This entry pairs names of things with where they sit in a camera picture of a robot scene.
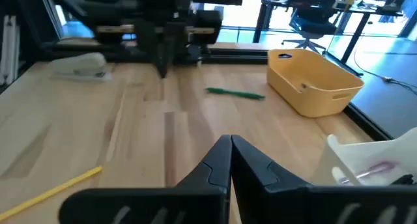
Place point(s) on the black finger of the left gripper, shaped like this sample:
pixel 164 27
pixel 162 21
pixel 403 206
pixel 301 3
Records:
pixel 154 41
pixel 174 41

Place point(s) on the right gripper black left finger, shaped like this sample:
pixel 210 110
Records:
pixel 211 172

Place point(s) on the white plastic bin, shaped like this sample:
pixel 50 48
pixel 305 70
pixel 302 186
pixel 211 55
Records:
pixel 374 152

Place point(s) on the pink pen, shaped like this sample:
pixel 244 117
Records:
pixel 371 170

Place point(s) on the yellow pencil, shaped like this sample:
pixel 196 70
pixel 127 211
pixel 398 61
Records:
pixel 52 193

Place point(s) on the yellow plastic bin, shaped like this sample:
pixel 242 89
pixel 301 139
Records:
pixel 312 84

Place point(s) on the black office chair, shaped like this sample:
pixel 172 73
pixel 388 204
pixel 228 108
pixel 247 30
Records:
pixel 312 27

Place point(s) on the black office desk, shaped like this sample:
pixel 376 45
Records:
pixel 262 19

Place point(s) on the green pen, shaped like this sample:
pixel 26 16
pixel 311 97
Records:
pixel 234 93

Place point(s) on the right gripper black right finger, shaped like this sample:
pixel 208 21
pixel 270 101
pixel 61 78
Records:
pixel 251 175

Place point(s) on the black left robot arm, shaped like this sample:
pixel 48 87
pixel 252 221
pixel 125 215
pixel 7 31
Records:
pixel 107 9

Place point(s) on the large window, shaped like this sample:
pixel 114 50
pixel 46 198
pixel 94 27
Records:
pixel 247 15

